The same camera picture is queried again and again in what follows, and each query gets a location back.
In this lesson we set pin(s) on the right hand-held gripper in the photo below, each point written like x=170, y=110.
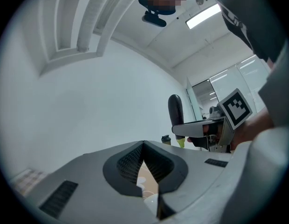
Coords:
x=236, y=109

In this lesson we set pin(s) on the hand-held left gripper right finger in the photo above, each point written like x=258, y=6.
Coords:
x=195, y=171

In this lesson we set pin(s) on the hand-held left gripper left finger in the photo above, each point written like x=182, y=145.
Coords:
x=88, y=171

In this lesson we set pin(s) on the dark purple round fruit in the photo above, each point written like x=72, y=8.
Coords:
x=176, y=111

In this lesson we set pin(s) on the person's right forearm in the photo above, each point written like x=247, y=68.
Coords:
x=249, y=129

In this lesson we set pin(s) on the person's right hand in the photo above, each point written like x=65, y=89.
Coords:
x=206, y=129

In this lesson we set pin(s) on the brown tumbler with black lid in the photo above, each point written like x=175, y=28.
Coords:
x=166, y=141

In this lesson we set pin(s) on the glass office partition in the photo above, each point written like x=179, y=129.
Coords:
x=228, y=87

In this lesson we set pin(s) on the rectangular ceiling light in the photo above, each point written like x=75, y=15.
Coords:
x=204, y=15

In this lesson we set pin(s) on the round ceiling fixture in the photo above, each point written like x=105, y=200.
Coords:
x=199, y=0

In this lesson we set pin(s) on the person's black top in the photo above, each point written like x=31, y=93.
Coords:
x=247, y=13

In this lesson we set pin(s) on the black head-mounted camera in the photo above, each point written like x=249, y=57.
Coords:
x=155, y=20

